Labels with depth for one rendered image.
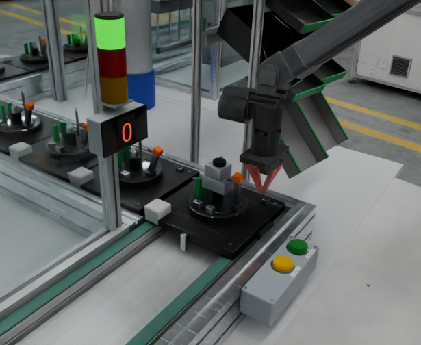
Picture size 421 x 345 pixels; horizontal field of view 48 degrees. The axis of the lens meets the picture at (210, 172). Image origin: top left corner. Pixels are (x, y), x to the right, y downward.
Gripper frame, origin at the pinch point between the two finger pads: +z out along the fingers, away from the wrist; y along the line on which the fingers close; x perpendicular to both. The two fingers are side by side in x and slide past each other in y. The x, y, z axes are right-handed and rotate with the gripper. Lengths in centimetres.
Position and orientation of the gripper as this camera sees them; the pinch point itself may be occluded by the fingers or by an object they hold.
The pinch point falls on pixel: (261, 189)
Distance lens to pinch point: 101.0
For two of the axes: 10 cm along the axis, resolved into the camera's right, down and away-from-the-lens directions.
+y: -5.5, 3.8, -7.4
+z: -0.2, 8.8, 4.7
